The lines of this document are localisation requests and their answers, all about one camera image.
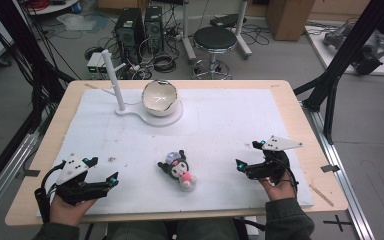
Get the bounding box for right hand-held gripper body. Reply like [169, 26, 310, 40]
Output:
[246, 134, 304, 186]

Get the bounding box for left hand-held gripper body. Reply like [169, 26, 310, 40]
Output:
[54, 153, 111, 206]

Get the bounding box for black and pink plush doll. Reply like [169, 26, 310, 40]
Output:
[157, 149, 198, 193]

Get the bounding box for white peg stand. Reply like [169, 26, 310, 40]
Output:
[100, 48, 185, 129]

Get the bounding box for person's right hand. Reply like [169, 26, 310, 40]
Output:
[258, 175, 298, 202]

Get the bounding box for person's left hand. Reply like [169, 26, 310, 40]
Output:
[49, 194, 98, 228]

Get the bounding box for black tape piece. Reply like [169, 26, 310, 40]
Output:
[320, 163, 341, 174]
[15, 168, 41, 178]

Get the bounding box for white table mat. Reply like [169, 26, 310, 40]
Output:
[36, 87, 315, 218]

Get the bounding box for thin wooden strip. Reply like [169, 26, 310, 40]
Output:
[308, 183, 335, 208]

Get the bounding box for person's legs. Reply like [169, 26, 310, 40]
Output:
[105, 218, 245, 240]

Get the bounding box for white eggshell-shaped bowl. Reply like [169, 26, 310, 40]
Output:
[141, 79, 179, 118]

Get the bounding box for white power supply box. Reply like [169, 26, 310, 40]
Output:
[86, 52, 102, 76]
[96, 54, 110, 76]

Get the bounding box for white metal stand leg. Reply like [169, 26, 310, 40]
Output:
[234, 0, 253, 61]
[179, 0, 198, 65]

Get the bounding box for black round stool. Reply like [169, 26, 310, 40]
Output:
[191, 26, 239, 81]

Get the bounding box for white floor platform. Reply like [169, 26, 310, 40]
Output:
[304, 25, 384, 77]

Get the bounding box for brown cardboard box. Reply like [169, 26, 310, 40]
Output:
[265, 0, 316, 42]

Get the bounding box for large black computer tower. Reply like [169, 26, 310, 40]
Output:
[113, 7, 145, 65]

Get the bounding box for clear plastic sheet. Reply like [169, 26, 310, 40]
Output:
[56, 12, 110, 33]

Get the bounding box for grey machine on platform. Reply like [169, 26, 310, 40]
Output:
[322, 22, 384, 76]

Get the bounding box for slim black computer tower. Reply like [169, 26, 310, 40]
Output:
[143, 5, 165, 53]

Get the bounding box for round white table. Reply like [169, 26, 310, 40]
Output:
[22, 0, 81, 16]

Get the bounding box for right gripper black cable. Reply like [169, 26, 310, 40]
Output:
[273, 156, 300, 200]

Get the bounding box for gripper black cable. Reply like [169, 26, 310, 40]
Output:
[273, 156, 300, 200]
[34, 160, 67, 224]

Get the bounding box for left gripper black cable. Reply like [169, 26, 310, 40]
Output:
[34, 160, 67, 224]

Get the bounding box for aluminium floor rail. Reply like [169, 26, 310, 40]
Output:
[301, 99, 376, 240]
[0, 132, 42, 228]

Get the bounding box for black metal frame with cables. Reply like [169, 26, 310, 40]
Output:
[0, 0, 76, 202]

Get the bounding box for coil of black cables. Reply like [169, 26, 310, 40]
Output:
[151, 52, 178, 74]

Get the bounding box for black metal frame post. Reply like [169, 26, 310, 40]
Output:
[292, 0, 384, 145]

